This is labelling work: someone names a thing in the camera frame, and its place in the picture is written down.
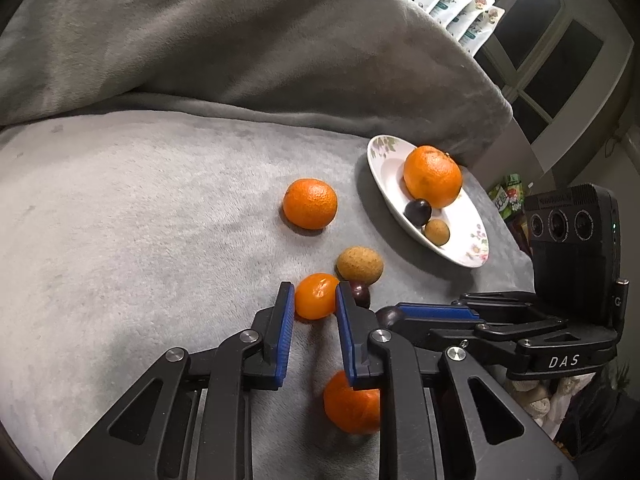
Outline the dark plum front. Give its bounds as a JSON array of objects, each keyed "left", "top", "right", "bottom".
[{"left": 375, "top": 306, "right": 405, "bottom": 330}]

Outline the dark plum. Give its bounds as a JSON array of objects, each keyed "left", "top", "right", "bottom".
[
  {"left": 404, "top": 200, "right": 433, "bottom": 229},
  {"left": 349, "top": 280, "right": 371, "bottom": 309},
  {"left": 375, "top": 306, "right": 405, "bottom": 330}
]

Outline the brown kiwi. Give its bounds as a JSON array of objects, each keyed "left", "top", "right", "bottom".
[{"left": 335, "top": 246, "right": 384, "bottom": 285}]

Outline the brown longan fruit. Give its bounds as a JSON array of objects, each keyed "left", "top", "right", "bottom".
[{"left": 422, "top": 218, "right": 450, "bottom": 247}]

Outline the orange mandarin front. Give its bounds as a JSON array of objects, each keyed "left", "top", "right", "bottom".
[{"left": 322, "top": 370, "right": 381, "bottom": 436}]

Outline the orange mandarin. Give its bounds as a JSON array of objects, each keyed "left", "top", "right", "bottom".
[
  {"left": 282, "top": 178, "right": 338, "bottom": 231},
  {"left": 322, "top": 370, "right": 381, "bottom": 436}
]

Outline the small orange kumquat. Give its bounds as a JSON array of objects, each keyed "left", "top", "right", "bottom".
[{"left": 295, "top": 273, "right": 340, "bottom": 321}]

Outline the large orange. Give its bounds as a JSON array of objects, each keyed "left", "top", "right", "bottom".
[{"left": 402, "top": 145, "right": 463, "bottom": 209}]

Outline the white gloved right hand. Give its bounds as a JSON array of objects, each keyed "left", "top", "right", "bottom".
[{"left": 506, "top": 373, "right": 594, "bottom": 439}]

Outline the floral white plate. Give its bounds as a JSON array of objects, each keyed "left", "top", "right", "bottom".
[{"left": 366, "top": 134, "right": 489, "bottom": 269}]

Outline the green snack package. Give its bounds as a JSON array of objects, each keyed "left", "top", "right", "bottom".
[{"left": 488, "top": 174, "right": 524, "bottom": 220}]

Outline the grey fleece blanket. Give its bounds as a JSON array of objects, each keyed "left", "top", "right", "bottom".
[{"left": 1, "top": 0, "right": 533, "bottom": 479}]

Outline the black camera box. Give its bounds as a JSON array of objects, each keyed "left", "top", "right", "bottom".
[{"left": 524, "top": 183, "right": 625, "bottom": 330}]

